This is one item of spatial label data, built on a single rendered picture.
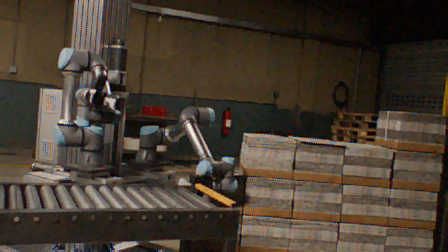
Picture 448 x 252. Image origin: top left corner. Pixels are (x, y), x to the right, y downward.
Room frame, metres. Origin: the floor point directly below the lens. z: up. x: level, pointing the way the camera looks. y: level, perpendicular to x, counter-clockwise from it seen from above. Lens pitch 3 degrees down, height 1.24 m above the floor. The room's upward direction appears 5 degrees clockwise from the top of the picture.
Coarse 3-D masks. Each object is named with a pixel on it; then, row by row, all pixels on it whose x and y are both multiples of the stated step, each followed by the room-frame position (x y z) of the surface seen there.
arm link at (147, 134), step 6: (144, 126) 3.14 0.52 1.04; (150, 126) 3.13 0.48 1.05; (156, 126) 3.13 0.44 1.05; (144, 132) 3.07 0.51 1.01; (150, 132) 3.06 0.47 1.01; (156, 132) 3.09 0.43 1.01; (162, 132) 3.13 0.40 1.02; (144, 138) 3.06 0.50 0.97; (150, 138) 3.07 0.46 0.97; (156, 138) 3.09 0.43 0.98; (162, 138) 3.12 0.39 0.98; (144, 144) 3.06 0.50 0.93; (150, 144) 3.07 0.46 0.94; (156, 144) 3.11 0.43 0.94
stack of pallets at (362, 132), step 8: (344, 112) 9.31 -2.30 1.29; (352, 112) 9.10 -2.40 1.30; (336, 120) 9.44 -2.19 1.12; (344, 120) 9.20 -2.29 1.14; (352, 120) 9.03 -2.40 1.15; (360, 120) 9.13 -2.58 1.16; (368, 120) 8.79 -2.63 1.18; (376, 120) 9.29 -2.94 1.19; (336, 128) 9.35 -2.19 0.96; (344, 128) 9.11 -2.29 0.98; (352, 128) 8.96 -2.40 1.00; (360, 128) 8.80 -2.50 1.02; (368, 128) 8.83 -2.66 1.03; (336, 136) 9.36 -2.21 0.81; (344, 136) 9.12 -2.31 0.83; (352, 136) 8.94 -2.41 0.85; (360, 136) 8.76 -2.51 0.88; (368, 136) 8.84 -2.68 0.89
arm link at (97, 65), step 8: (96, 56) 2.64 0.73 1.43; (96, 64) 2.62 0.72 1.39; (104, 64) 2.65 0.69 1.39; (96, 72) 2.60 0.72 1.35; (104, 72) 2.62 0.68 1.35; (104, 88) 2.54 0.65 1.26; (104, 112) 2.43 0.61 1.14; (112, 112) 2.45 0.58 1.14; (104, 120) 2.43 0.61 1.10; (112, 120) 2.45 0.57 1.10
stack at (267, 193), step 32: (224, 192) 2.77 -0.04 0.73; (256, 192) 2.78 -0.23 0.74; (288, 192) 2.79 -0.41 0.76; (320, 192) 2.80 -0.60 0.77; (352, 192) 2.81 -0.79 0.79; (384, 192) 2.82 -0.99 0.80; (256, 224) 2.77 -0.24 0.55; (288, 224) 2.79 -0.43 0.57; (320, 224) 2.79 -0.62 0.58; (352, 224) 2.81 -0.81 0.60
